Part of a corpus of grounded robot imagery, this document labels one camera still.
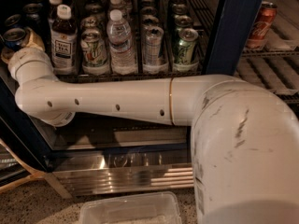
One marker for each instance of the clear plastic bin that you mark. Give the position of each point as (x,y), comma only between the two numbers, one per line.
(149,208)

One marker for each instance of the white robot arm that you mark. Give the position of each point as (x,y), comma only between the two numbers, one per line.
(245,140)

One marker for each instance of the brown tea bottle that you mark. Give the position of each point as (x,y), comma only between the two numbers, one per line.
(53,10)
(64,39)

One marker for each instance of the red coca cola can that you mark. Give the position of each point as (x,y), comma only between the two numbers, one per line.
(262,24)

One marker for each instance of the blue pepsi can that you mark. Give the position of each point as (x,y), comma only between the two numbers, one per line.
(14,21)
(15,38)

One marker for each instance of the clear water bottle front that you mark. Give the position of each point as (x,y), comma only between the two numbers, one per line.
(121,43)

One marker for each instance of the top wire fridge shelf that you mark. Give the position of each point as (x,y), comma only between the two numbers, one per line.
(274,64)

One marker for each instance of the lower wire fridge shelf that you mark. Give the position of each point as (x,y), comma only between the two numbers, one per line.
(290,97)

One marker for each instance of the blue fridge door frame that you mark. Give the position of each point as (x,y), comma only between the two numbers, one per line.
(229,34)

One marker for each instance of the white green soda can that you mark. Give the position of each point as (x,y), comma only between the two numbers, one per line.
(93,48)

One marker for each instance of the steel fridge bottom grille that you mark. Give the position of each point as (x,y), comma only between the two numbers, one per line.
(112,171)

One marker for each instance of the green soda can front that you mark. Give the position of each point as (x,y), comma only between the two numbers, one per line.
(185,44)

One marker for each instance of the blue pepsi can front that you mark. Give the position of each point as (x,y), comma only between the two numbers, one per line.
(15,38)

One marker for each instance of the brown tea bottle front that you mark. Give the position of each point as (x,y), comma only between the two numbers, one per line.
(64,39)

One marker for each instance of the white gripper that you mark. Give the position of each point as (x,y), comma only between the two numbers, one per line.
(24,57)

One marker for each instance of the wire fridge shelf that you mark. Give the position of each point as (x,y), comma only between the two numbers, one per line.
(290,97)
(274,64)

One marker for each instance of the slim silver energy can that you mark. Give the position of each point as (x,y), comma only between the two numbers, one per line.
(153,44)

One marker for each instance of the clear water bottle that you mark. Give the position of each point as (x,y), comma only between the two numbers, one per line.
(117,4)
(121,43)

